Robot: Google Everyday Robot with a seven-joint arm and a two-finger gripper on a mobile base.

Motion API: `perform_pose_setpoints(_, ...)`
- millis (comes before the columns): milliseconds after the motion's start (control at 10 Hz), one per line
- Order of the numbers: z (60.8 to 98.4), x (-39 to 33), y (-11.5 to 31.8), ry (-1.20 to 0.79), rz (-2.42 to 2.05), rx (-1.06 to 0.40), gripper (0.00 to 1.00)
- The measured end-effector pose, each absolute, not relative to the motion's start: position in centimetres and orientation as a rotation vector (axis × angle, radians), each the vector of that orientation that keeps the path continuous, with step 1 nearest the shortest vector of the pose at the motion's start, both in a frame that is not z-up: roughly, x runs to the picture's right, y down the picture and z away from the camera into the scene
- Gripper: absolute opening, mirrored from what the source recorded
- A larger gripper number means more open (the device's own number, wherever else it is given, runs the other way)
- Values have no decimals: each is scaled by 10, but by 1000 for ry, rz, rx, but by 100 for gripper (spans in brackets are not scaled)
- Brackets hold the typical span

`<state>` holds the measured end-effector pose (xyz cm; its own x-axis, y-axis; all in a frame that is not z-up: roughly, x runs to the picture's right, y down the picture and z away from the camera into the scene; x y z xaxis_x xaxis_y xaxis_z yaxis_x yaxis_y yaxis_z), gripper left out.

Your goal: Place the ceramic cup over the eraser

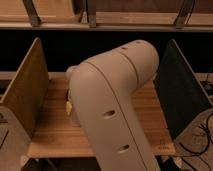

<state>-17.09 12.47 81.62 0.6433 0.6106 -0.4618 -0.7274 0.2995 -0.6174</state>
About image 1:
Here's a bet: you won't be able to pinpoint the wooden shelf rail with brackets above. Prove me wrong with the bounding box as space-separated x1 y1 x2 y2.
0 0 213 32

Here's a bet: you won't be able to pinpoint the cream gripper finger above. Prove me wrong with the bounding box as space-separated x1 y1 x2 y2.
66 101 73 116

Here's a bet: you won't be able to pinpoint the black cables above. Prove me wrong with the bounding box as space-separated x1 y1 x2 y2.
178 111 213 171

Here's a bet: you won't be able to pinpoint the right dark divider panel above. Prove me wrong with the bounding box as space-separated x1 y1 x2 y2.
154 39 213 139

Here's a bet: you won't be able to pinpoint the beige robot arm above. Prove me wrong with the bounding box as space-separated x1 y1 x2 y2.
66 40 160 171

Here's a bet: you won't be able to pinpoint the left wooden divider panel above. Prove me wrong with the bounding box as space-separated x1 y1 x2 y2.
0 38 49 138

